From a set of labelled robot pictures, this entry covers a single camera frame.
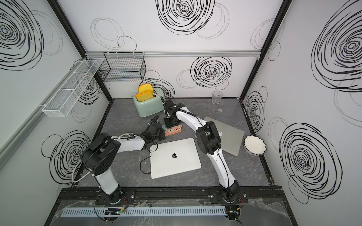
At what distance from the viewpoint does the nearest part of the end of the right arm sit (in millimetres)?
735

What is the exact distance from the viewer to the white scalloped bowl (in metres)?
0.88

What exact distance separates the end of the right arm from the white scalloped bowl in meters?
0.48
